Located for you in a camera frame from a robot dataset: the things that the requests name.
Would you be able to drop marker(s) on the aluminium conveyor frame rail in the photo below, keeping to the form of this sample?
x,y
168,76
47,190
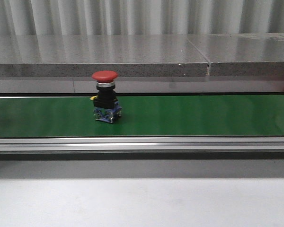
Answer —
x,y
97,145

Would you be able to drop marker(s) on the green conveyor belt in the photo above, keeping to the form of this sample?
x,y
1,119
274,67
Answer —
x,y
230,115

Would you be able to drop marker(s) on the grey stone countertop slab right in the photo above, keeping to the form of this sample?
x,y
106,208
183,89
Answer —
x,y
242,55

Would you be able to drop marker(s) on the grey pleated curtain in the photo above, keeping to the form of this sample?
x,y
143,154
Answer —
x,y
137,17

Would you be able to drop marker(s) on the red mushroom push button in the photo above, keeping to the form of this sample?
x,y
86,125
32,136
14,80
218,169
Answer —
x,y
106,105

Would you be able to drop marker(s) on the grey stone countertop slab left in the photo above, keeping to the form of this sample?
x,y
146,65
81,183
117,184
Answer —
x,y
81,55

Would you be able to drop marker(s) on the grey stone countertop slab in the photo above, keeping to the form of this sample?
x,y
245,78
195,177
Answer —
x,y
81,55
242,55

